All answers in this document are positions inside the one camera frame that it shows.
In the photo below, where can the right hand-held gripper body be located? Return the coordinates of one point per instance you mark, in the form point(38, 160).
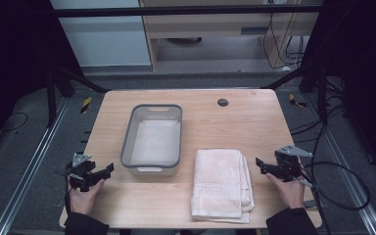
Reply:
point(289, 163)

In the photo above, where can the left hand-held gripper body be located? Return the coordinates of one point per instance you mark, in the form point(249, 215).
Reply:
point(80, 169)

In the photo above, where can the person's right hand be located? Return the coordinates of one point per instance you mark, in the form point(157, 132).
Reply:
point(289, 192)

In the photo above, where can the person's left hand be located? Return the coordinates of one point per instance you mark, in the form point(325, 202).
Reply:
point(83, 197)

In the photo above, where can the white plastic bin grey rim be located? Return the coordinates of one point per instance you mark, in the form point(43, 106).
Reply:
point(129, 143)

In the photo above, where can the white folded towel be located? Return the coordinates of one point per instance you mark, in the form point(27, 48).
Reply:
point(156, 142)
point(218, 182)

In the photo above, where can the yellow black striped tape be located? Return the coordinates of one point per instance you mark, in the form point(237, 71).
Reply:
point(85, 104)
point(296, 101)

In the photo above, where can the black round table grommet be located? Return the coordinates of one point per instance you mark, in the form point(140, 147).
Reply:
point(223, 102)

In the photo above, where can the black metal stand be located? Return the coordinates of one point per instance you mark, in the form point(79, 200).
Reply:
point(321, 94)
point(50, 98)

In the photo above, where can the white cabinet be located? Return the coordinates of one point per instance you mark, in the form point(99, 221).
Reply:
point(104, 39)

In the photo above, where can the light wooden desk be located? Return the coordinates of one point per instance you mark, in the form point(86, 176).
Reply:
point(209, 27)

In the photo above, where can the aluminium floor rail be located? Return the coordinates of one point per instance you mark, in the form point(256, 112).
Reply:
point(346, 163)
point(29, 166)

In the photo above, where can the black metal frame bar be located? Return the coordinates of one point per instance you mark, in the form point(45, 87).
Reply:
point(176, 11)

